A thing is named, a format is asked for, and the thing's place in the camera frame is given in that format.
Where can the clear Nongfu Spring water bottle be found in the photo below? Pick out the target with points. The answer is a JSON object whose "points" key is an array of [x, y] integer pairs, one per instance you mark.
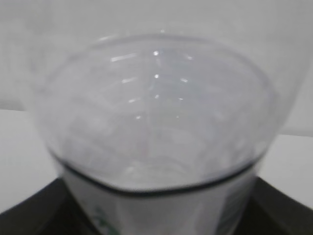
{"points": [[158, 113]]}

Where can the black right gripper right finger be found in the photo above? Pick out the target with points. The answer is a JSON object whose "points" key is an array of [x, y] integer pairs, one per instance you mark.
{"points": [[270, 212]]}

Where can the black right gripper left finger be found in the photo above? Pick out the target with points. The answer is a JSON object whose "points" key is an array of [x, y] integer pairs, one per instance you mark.
{"points": [[50, 211]]}

